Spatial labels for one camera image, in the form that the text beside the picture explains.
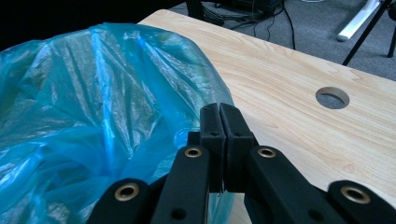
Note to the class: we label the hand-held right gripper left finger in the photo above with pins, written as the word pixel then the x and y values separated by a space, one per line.
pixel 186 186

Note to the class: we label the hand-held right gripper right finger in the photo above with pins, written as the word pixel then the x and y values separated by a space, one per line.
pixel 271 186

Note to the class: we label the blue plastic bag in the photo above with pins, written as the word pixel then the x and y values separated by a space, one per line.
pixel 77 93

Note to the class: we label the black folding chair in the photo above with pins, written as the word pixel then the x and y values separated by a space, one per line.
pixel 367 31

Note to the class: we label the white desk frame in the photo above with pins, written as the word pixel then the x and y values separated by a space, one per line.
pixel 358 21

